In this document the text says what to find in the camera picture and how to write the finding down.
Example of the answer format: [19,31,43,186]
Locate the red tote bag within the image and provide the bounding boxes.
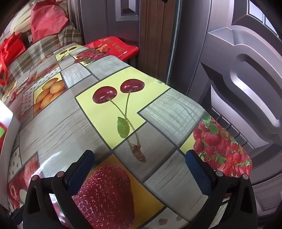
[0,33,26,86]

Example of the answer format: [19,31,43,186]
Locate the plaid covered box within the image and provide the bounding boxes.
[0,23,83,97]

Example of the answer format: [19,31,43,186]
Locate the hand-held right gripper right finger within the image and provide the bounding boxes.
[185,150,258,229]

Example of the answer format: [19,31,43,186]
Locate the white box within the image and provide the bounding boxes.
[0,102,21,154]

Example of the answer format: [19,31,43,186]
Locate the white foam pieces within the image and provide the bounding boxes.
[12,7,33,33]

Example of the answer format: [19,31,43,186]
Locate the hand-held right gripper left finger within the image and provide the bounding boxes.
[22,150,95,229]

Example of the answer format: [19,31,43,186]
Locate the brown metal door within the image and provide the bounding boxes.
[68,0,141,45]
[172,0,282,221]

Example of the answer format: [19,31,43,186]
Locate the fruit print tablecloth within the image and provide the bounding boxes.
[0,44,253,229]

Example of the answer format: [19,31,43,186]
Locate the red plastic bag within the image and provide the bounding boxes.
[30,3,69,43]

